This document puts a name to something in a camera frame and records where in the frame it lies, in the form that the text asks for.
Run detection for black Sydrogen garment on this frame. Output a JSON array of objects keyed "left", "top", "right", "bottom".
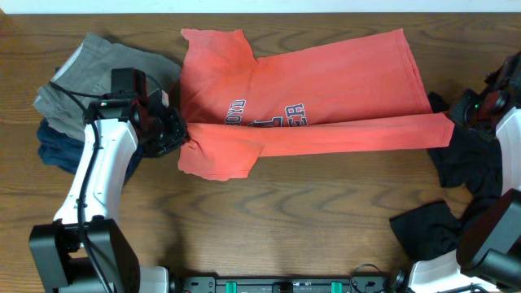
[{"left": 388, "top": 91, "right": 506, "bottom": 262}]

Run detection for red printed t-shirt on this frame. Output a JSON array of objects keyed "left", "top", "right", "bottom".
[{"left": 178, "top": 28, "right": 454, "bottom": 181}]

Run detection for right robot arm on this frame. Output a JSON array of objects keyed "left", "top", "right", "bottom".
[{"left": 405, "top": 54, "right": 520, "bottom": 293}]

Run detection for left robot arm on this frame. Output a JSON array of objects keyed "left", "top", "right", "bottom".
[{"left": 29, "top": 100, "right": 186, "bottom": 292}]

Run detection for folded grey trousers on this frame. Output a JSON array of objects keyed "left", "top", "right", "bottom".
[{"left": 33, "top": 33, "right": 181, "bottom": 142}]

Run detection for folded navy blue garment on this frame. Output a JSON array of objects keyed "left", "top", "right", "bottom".
[{"left": 37, "top": 90, "right": 143, "bottom": 184}]

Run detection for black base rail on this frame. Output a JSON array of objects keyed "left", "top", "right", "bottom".
[{"left": 181, "top": 276, "right": 391, "bottom": 293}]

